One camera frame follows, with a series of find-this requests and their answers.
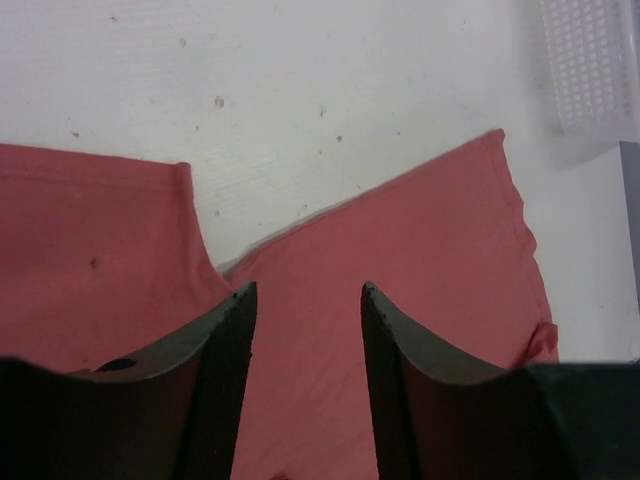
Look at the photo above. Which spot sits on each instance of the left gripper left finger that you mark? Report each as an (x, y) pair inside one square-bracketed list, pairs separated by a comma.
[(170, 410)]

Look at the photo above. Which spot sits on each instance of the white plastic basket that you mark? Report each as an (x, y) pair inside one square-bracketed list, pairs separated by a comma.
[(593, 48)]

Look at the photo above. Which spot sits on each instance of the salmon pink t shirt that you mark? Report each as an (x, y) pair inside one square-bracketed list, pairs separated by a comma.
[(101, 256)]

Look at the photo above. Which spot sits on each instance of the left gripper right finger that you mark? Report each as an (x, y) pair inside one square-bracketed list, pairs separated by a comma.
[(441, 413)]

